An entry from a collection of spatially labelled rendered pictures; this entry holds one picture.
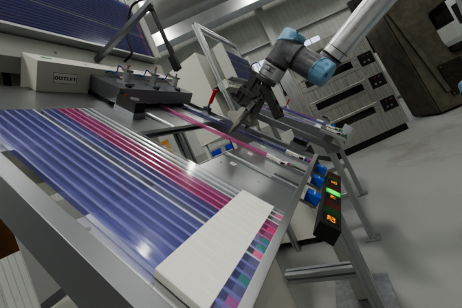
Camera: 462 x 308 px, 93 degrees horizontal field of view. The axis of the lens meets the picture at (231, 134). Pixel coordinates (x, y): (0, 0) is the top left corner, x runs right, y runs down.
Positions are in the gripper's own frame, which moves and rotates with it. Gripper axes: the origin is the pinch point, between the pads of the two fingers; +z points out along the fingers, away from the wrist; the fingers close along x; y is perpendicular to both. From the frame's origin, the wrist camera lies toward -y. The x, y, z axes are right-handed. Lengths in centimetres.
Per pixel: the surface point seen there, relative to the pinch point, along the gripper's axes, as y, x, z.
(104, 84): 33.9, 28.0, 4.4
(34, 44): 54, 36, 5
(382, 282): -86, -44, 31
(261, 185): -18.5, 28.6, -4.0
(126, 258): -14, 57, -3
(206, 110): 17.9, -5.1, 3.7
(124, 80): 32.7, 22.9, 2.0
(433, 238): -100, -74, 6
